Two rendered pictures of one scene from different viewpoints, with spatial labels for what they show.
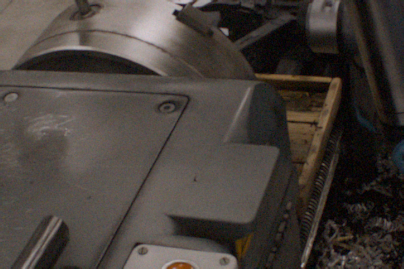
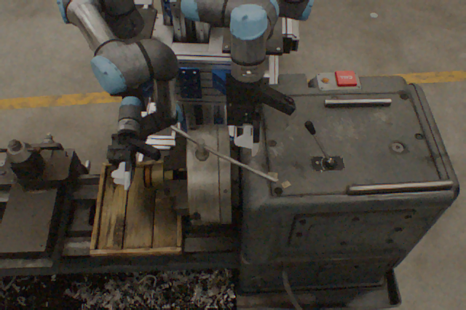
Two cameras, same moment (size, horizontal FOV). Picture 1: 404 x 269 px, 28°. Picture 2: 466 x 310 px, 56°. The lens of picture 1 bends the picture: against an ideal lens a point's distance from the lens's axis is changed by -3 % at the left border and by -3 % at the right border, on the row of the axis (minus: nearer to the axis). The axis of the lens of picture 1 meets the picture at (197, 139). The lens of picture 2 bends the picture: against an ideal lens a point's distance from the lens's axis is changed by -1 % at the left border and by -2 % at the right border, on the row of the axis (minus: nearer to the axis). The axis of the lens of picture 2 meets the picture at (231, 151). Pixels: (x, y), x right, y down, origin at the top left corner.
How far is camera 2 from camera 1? 149 cm
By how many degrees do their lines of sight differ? 74
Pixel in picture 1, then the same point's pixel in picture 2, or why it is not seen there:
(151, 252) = (321, 86)
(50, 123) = (282, 125)
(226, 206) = (301, 78)
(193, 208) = (304, 84)
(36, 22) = not seen: outside the picture
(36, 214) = (319, 113)
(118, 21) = (209, 139)
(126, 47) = (223, 132)
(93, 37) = (222, 142)
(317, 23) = (136, 127)
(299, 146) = not seen: hidden behind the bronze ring
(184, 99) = not seen: hidden behind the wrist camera
